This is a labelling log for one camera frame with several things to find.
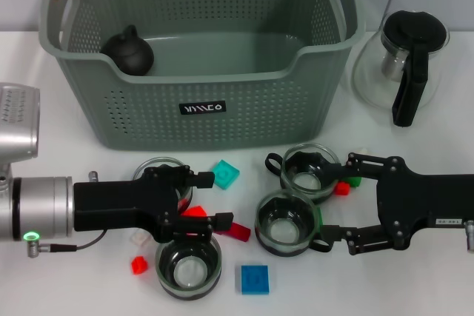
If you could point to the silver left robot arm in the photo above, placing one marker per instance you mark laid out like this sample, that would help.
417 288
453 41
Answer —
37 208

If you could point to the blue square building block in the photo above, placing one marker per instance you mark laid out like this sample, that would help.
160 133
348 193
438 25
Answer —
254 279

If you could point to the white sloped building block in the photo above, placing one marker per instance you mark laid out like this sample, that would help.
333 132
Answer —
364 150

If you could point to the metal plug left gripper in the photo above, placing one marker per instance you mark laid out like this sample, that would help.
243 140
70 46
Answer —
93 176

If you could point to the glass teapot black lid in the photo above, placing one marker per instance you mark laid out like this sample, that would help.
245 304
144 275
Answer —
413 27

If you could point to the metal plug right gripper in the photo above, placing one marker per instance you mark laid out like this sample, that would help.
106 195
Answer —
469 236

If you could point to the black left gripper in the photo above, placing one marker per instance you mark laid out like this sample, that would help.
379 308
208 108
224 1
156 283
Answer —
111 205

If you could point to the bright red sloped block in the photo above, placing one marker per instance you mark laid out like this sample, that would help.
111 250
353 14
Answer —
194 211

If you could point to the small black clay teapot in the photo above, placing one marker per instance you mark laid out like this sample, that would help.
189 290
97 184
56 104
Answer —
129 55

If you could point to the teal square building block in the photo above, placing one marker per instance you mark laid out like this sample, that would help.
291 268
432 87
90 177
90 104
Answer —
224 175

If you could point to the small red building block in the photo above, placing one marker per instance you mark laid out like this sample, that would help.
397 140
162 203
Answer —
342 189
139 265

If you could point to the grey-green perforated storage bin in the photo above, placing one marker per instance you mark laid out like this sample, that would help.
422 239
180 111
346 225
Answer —
240 127

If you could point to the metal plug gripper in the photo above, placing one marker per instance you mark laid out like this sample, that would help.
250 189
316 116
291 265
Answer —
469 236
93 176

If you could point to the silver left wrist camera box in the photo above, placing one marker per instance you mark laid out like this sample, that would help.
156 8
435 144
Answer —
18 120

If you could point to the dark red curved block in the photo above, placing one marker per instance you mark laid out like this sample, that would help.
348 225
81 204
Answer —
240 232

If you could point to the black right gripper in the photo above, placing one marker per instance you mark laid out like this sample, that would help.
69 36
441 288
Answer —
426 201

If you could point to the green long building block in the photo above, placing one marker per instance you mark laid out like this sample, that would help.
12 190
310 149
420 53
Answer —
354 181

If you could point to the clear white flat block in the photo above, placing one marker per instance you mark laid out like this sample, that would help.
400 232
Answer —
140 238

